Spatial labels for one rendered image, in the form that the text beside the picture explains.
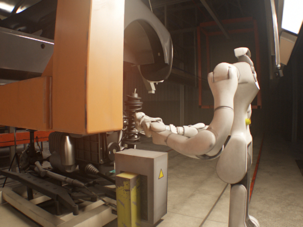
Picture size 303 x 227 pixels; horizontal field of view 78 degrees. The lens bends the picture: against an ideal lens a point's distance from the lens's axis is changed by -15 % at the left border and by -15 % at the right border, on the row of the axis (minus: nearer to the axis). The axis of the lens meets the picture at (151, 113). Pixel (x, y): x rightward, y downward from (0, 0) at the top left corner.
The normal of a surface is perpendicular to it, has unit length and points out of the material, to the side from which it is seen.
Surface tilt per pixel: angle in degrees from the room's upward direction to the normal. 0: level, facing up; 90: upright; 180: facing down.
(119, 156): 90
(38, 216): 90
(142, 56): 121
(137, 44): 139
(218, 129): 70
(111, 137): 90
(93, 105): 90
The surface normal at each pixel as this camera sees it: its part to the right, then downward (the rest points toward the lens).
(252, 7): -0.50, 0.03
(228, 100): 0.29, -0.38
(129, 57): 0.83, 0.01
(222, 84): -0.51, -0.37
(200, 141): -0.68, -0.38
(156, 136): -0.79, 0.19
